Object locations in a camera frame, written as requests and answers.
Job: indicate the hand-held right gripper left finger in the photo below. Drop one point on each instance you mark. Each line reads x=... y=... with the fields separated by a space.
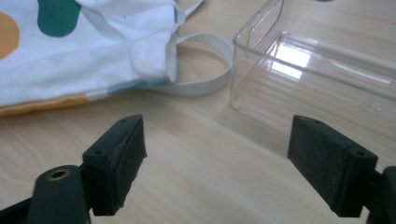
x=112 y=168

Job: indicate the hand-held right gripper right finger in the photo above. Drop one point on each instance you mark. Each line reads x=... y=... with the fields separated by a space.
x=327 y=161

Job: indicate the clear plastic box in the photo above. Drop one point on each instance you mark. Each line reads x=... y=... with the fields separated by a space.
x=280 y=90

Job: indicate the white dotted tote bag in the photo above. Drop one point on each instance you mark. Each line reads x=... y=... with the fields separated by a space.
x=77 y=62

